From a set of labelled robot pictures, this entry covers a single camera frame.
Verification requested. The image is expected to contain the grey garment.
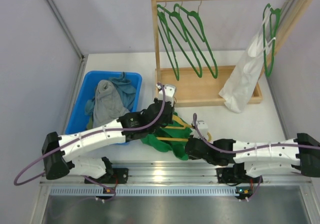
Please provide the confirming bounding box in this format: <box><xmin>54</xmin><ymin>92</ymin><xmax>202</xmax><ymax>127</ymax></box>
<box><xmin>92</xmin><ymin>80</ymin><xmax>129</xmax><ymax>128</ymax></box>

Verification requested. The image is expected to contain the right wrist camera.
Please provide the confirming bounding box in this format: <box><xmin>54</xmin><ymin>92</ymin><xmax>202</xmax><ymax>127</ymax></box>
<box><xmin>191</xmin><ymin>120</ymin><xmax>212</xmax><ymax>142</ymax></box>

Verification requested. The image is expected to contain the green tank top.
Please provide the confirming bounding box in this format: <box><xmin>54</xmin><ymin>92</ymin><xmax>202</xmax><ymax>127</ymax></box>
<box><xmin>141</xmin><ymin>112</ymin><xmax>192</xmax><ymax>161</ymax></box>

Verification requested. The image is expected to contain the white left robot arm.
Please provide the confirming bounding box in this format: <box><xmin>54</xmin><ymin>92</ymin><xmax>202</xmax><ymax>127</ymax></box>
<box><xmin>41</xmin><ymin>98</ymin><xmax>175</xmax><ymax>183</ymax></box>

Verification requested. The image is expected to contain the green hanger right end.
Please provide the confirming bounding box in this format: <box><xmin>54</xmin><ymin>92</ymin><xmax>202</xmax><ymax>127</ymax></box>
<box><xmin>262</xmin><ymin>3</ymin><xmax>281</xmax><ymax>78</ymax></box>

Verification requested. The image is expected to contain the teal blue garment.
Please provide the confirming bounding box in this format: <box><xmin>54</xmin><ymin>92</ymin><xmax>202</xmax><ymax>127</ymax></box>
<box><xmin>84</xmin><ymin>72</ymin><xmax>137</xmax><ymax>130</ymax></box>

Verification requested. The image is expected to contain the aluminium mounting rail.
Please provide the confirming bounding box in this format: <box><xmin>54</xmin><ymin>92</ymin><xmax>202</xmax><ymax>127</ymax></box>
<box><xmin>39</xmin><ymin>161</ymin><xmax>314</xmax><ymax>201</ymax></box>

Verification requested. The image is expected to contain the white tank top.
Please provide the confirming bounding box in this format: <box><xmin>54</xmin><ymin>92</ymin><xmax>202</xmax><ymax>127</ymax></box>
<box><xmin>218</xmin><ymin>18</ymin><xmax>264</xmax><ymax>113</ymax></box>

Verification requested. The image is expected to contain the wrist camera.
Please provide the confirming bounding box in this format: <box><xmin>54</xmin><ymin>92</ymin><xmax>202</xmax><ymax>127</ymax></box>
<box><xmin>191</xmin><ymin>120</ymin><xmax>212</xmax><ymax>142</ymax></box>
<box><xmin>156</xmin><ymin>83</ymin><xmax>177</xmax><ymax>107</ymax></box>

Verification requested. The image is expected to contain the green hanger far left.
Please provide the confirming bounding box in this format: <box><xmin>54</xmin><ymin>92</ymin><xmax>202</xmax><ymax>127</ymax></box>
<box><xmin>156</xmin><ymin>4</ymin><xmax>180</xmax><ymax>81</ymax></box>

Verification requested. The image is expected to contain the blue plastic bin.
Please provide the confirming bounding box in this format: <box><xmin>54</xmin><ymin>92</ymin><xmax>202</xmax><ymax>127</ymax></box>
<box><xmin>65</xmin><ymin>70</ymin><xmax>143</xmax><ymax>135</ymax></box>

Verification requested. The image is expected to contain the yellow hanger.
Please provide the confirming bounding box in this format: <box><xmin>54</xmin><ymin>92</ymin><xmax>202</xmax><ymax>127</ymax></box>
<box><xmin>154</xmin><ymin>100</ymin><xmax>211</xmax><ymax>144</ymax></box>

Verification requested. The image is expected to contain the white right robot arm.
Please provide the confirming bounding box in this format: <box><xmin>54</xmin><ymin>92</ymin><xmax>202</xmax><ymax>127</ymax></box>
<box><xmin>184</xmin><ymin>133</ymin><xmax>320</xmax><ymax>185</ymax></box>

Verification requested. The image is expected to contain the green hanger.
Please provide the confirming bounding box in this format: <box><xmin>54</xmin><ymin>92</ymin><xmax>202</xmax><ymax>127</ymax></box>
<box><xmin>156</xmin><ymin>4</ymin><xmax>180</xmax><ymax>81</ymax></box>
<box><xmin>187</xmin><ymin>10</ymin><xmax>219</xmax><ymax>79</ymax></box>
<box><xmin>169</xmin><ymin>3</ymin><xmax>203</xmax><ymax>78</ymax></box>

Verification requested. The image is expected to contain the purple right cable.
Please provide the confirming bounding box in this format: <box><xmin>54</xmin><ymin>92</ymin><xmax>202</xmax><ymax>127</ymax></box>
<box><xmin>192</xmin><ymin>113</ymin><xmax>320</xmax><ymax>202</ymax></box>

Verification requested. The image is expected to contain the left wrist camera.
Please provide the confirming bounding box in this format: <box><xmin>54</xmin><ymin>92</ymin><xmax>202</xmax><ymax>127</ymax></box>
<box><xmin>156</xmin><ymin>83</ymin><xmax>177</xmax><ymax>107</ymax></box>

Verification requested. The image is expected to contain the wooden clothes rack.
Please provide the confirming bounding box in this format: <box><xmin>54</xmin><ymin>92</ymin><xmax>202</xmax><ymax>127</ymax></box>
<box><xmin>151</xmin><ymin>0</ymin><xmax>313</xmax><ymax>108</ymax></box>

